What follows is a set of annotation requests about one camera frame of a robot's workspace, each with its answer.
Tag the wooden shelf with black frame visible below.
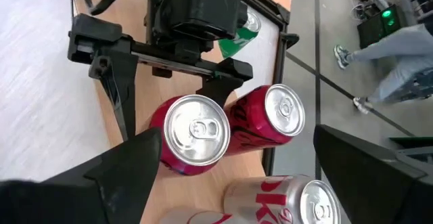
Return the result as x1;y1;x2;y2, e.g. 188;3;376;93
68;0;267;224

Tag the black box with green light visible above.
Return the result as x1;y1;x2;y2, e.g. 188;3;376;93
357;3;409;49

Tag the red Coke Zero can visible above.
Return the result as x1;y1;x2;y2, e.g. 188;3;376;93
148;94;231;177
225;83;306;156

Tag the silver Diet Coke can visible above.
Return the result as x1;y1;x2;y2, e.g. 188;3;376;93
158;206;244;224
223;175;342;224

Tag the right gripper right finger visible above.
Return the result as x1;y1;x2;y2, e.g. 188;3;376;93
313;124;433;224

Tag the person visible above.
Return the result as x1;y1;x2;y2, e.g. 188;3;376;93
333;22;433;115

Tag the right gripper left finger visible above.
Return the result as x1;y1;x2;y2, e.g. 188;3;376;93
0;127;163;224

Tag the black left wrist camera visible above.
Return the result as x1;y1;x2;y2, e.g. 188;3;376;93
170;0;250;43

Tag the green Sprite can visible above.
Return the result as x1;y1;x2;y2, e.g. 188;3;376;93
217;5;262;60

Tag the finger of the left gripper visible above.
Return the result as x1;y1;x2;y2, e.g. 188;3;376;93
89;53;139;141
196;76;244;108

